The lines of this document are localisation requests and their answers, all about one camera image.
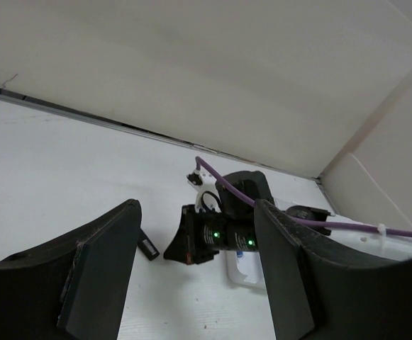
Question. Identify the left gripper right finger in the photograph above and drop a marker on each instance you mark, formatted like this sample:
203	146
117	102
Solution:
321	289

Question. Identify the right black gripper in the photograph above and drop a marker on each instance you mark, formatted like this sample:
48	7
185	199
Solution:
203	235

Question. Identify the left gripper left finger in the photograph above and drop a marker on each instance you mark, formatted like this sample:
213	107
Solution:
75	285

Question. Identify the blue cap black highlighter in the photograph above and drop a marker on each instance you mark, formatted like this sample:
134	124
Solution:
147	247

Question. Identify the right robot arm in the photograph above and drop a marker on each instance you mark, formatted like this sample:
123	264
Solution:
244	187

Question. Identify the white divided organizer tray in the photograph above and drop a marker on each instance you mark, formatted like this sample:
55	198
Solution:
247	271

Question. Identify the aluminium rail back edge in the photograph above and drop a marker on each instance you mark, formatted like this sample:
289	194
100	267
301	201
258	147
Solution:
37	135

